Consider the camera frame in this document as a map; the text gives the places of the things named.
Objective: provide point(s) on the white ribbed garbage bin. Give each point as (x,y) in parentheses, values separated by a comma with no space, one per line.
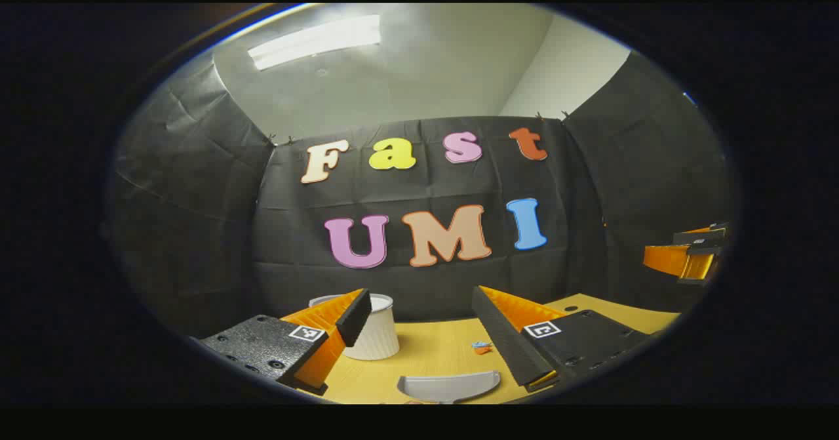
(379,335)

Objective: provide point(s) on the orange paper scrap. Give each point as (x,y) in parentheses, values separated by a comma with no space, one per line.
(483,350)

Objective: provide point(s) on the wooden desktop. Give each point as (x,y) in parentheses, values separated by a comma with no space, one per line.
(432,348)

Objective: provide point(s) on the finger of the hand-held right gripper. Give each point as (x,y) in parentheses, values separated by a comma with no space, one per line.
(665,260)
(701,235)

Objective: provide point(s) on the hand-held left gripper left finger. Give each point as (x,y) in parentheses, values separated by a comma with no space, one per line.
(262,345)

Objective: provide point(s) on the grey plastic dustpan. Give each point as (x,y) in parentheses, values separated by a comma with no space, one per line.
(449,387)

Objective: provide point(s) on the ceiling light panel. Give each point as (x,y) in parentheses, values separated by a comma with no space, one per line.
(314,41)

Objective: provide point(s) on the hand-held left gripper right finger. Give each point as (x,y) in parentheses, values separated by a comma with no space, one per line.
(501,335)

